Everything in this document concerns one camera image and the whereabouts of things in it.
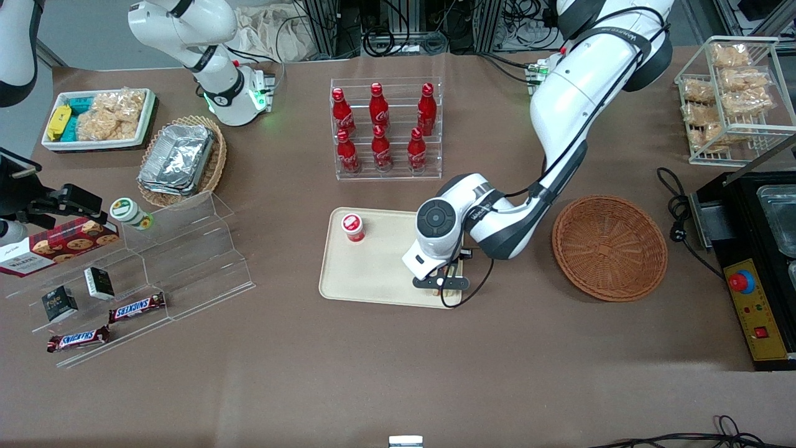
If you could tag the black metal appliance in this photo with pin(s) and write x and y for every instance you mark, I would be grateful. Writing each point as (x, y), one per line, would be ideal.
(740, 218)

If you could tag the brown Snickers bar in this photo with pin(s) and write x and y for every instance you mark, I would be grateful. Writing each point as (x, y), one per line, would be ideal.
(78, 339)
(137, 308)

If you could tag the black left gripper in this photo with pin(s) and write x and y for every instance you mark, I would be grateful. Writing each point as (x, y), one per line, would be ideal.
(465, 256)

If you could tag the yellow snack packet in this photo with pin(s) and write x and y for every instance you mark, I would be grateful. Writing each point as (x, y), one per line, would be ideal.
(58, 121)

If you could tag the small white box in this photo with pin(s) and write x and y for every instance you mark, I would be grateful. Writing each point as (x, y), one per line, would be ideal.
(405, 442)

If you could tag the clear acrylic stepped shelf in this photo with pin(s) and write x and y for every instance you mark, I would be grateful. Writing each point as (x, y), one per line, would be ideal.
(186, 261)

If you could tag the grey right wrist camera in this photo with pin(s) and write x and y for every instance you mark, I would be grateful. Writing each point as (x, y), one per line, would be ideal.
(11, 233)

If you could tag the red tartan cookie box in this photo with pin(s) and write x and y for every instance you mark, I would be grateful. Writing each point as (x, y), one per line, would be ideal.
(56, 246)

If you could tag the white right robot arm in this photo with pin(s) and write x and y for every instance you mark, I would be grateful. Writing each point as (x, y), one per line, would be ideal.
(211, 28)

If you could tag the red emergency stop button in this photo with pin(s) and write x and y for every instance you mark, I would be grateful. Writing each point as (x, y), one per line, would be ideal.
(741, 282)

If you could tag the steel food pan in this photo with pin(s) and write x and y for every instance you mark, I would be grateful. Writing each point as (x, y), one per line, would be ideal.
(780, 218)

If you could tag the small black carton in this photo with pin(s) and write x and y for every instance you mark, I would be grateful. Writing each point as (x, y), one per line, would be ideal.
(99, 283)
(60, 303)

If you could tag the beige crumpled cloth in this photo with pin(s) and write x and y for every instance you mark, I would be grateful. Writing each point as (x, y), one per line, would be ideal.
(267, 34)

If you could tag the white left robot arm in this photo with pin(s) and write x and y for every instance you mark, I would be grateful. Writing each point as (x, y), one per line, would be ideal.
(572, 93)

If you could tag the yellow control panel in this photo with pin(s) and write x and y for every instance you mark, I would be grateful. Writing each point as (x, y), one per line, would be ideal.
(768, 314)

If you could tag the brown wicker basket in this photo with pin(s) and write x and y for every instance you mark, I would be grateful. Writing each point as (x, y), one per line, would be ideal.
(609, 249)

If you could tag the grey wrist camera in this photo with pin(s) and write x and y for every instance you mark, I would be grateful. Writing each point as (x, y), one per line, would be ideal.
(11, 233)
(454, 284)

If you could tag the teal snack packet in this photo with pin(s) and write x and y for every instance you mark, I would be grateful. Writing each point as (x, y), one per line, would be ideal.
(71, 129)
(79, 104)

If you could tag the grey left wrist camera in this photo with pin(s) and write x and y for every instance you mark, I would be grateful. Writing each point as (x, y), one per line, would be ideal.
(454, 284)

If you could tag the clear fried snack bag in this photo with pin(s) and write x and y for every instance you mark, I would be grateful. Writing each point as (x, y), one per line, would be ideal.
(698, 91)
(695, 114)
(745, 79)
(712, 137)
(746, 103)
(729, 56)

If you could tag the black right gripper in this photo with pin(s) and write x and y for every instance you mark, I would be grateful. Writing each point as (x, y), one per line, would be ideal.
(38, 205)

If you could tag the red lidded small cup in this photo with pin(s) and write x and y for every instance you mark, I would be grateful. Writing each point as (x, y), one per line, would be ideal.
(352, 227)

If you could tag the green and white cup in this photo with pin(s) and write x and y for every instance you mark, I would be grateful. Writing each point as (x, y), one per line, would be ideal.
(129, 213)

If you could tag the stacked aluminium foil containers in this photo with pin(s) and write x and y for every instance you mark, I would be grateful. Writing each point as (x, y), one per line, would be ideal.
(177, 160)

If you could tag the light wicker oval basket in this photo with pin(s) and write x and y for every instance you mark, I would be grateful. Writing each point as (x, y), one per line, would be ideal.
(217, 165)

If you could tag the beige plastic tray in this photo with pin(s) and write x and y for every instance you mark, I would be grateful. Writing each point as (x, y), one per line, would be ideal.
(373, 274)

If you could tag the clear acrylic bottle rack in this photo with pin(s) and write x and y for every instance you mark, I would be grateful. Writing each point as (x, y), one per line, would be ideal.
(388, 175)

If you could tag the white rectangular plastic bin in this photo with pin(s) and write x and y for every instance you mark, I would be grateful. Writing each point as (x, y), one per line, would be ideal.
(56, 145)

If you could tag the clear rice cracker bag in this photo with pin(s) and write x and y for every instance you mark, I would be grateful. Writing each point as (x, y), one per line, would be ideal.
(121, 102)
(99, 127)

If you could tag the red cola bottle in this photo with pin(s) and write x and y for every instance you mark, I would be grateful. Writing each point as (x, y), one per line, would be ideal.
(342, 115)
(416, 154)
(379, 109)
(381, 152)
(426, 112)
(347, 155)

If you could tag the aluminium frame rack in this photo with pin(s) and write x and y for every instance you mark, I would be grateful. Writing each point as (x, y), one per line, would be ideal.
(326, 25)

